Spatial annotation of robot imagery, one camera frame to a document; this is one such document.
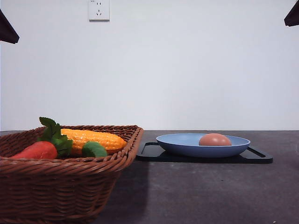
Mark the brown wicker basket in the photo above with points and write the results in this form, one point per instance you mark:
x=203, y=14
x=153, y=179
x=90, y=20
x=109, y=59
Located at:
x=71, y=190

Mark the blue plate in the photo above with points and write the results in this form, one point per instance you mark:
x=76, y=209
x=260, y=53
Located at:
x=187, y=144

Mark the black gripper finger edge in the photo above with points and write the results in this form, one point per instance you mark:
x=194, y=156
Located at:
x=292, y=19

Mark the black serving tray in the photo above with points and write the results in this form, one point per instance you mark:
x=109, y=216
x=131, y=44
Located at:
x=152, y=152

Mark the yellow toy corn cob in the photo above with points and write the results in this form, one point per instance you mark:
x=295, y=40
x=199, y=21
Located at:
x=80, y=137

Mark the white wall socket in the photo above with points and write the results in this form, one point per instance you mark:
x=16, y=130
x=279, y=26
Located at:
x=99, y=10

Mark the brown egg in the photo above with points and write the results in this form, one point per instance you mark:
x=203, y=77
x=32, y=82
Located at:
x=214, y=139

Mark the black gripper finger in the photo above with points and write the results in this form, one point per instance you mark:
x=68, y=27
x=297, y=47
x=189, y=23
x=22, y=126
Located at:
x=7, y=31

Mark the green toy cucumber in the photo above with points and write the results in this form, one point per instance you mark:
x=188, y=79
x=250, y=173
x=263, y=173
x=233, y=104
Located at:
x=93, y=149

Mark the orange toy carrot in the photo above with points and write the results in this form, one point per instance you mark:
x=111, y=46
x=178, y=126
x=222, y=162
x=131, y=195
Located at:
x=51, y=145

